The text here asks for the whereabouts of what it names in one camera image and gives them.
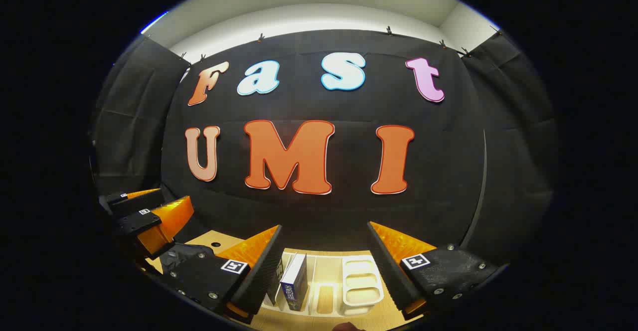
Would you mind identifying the black schoolbag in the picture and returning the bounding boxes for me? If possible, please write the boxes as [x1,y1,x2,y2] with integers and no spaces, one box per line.
[159,243,216,274]

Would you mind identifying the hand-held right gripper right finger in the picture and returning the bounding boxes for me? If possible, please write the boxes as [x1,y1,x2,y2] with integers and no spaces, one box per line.
[367,221,502,321]

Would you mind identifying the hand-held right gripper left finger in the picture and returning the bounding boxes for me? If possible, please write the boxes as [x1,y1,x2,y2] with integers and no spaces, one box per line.
[162,225,286,321]

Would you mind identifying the white bookshelf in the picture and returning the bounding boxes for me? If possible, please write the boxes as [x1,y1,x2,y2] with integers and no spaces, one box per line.
[263,250,385,318]

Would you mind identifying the blue cover book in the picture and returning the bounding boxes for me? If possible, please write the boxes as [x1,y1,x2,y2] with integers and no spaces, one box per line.
[280,253,308,312]

